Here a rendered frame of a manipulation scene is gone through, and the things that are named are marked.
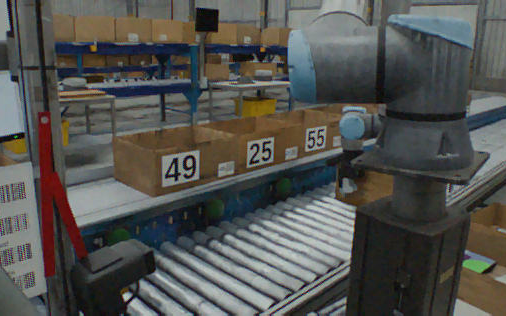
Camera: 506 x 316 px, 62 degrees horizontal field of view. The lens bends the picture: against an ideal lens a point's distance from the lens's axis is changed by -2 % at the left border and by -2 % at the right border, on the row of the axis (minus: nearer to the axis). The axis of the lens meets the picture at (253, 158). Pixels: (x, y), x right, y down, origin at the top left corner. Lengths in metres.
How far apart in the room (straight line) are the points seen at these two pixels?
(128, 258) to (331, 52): 0.50
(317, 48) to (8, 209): 0.57
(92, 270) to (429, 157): 0.59
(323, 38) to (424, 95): 0.21
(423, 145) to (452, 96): 0.10
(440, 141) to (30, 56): 0.67
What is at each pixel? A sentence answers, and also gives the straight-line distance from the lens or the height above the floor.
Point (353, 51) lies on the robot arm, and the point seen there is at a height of 1.39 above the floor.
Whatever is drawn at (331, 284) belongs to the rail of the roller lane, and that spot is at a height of 0.74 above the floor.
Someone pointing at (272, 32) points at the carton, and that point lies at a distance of 8.79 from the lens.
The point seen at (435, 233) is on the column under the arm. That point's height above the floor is 1.08.
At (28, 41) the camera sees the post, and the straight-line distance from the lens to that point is 0.62.
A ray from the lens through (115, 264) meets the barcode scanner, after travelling 0.68.
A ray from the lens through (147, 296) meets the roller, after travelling 1.24.
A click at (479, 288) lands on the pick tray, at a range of 1.28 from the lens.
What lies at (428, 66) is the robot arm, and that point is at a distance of 0.82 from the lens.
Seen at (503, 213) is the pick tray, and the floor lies 0.81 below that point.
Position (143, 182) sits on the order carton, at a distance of 1.55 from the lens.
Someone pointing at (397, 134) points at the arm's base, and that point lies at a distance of 0.84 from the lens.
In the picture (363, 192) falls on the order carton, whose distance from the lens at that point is 1.83.
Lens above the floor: 1.40
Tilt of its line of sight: 15 degrees down
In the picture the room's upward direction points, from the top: 1 degrees clockwise
